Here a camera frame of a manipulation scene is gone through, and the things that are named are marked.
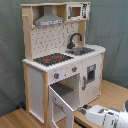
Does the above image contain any white oven door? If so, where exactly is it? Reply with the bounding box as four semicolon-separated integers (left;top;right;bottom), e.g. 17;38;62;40
49;87;74;128

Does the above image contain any left red stove knob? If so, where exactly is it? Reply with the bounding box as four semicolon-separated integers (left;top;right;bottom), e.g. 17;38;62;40
54;73;60;79

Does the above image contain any wooden toy kitchen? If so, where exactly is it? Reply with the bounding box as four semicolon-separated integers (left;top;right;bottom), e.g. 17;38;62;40
22;2;105;128

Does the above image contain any toy microwave door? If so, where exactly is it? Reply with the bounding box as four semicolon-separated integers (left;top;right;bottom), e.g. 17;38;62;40
67;4;89;20

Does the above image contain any right red stove knob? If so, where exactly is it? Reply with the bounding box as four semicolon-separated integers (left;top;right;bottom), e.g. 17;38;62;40
71;66;78;73

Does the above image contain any red stove knob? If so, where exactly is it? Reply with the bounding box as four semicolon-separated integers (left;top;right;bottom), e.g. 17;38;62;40
54;73;60;79
71;66;78;73

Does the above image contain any black toy stovetop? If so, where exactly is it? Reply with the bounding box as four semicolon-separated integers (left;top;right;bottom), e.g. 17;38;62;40
34;53;70;66

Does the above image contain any black toy faucet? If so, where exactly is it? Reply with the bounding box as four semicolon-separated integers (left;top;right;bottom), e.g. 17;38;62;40
66;32;83;50

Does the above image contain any grey range hood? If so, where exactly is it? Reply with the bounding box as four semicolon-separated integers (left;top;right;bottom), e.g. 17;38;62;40
35;5;64;27

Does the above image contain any white cupboard door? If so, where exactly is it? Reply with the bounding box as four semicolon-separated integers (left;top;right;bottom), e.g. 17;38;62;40
79;55;102;106

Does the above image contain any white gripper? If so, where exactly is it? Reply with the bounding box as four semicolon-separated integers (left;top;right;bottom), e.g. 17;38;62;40
78;105;119;128

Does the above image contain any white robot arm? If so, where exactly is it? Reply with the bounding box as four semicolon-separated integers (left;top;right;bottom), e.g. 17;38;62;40
78;100;128;128

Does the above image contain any grey toy sink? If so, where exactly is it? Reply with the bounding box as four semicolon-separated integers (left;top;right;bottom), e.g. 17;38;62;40
65;47;95;56

